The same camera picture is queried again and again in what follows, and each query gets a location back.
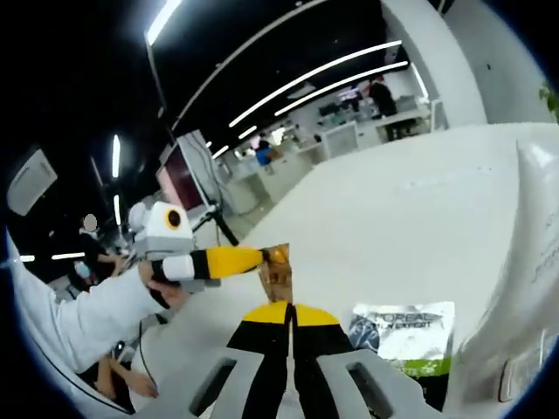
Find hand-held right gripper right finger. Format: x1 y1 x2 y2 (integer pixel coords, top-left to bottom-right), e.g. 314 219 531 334
290 305 427 419

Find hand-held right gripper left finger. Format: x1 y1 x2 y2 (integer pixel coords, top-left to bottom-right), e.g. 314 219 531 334
187 302 295 419

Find gold foil skincare sachet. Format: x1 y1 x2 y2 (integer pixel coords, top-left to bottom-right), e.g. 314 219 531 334
257 243 293 305

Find green black skincare pouch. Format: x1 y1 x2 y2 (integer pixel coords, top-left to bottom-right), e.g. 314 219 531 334
351 300 456 389

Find large white skincare tube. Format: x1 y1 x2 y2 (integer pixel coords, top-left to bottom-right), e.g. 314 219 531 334
447 138 559 419

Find person's left hand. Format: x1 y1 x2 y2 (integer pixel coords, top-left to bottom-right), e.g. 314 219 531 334
138 258 192 311

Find black-legged laptop table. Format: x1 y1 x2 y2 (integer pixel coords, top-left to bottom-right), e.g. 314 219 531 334
187 204 241 245

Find white ceiling air conditioner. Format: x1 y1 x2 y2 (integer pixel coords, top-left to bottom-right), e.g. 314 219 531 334
6 148 58 215

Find long white ceiling light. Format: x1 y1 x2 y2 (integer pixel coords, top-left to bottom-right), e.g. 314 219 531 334
145 0 184 45
229 39 403 128
274 60 410 117

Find green potted plant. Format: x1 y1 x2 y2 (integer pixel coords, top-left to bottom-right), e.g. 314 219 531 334
539 80 559 123

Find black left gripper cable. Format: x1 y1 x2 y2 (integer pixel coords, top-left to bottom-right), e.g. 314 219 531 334
137 318 155 394

